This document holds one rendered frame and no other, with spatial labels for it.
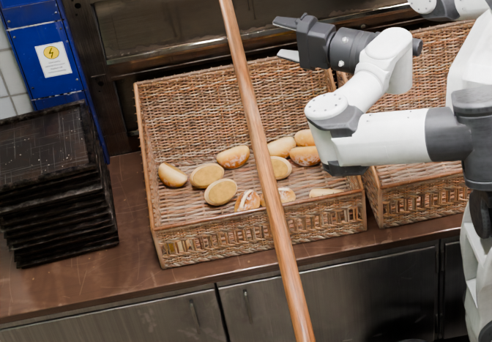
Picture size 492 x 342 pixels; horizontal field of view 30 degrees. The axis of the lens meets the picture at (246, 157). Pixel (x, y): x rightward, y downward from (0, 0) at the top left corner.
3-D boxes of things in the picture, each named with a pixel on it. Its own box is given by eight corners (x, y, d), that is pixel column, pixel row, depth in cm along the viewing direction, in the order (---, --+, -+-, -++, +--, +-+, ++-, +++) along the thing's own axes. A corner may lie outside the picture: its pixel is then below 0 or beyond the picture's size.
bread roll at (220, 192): (243, 195, 254) (236, 195, 259) (232, 173, 253) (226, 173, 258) (212, 211, 251) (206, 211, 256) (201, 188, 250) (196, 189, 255)
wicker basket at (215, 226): (149, 153, 277) (129, 80, 258) (332, 118, 277) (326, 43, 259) (159, 272, 240) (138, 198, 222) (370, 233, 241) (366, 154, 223)
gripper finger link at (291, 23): (278, 17, 189) (305, 22, 187) (271, 25, 187) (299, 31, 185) (277, 11, 188) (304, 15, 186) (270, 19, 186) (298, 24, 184)
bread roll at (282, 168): (289, 181, 255) (293, 179, 261) (291, 157, 255) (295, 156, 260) (254, 179, 258) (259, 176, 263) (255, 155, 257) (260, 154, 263)
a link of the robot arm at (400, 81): (349, 89, 184) (403, 101, 180) (347, 45, 178) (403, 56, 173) (370, 58, 192) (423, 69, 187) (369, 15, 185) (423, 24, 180)
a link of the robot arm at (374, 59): (389, 60, 185) (353, 95, 178) (389, 22, 180) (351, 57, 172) (418, 69, 182) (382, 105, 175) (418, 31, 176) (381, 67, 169)
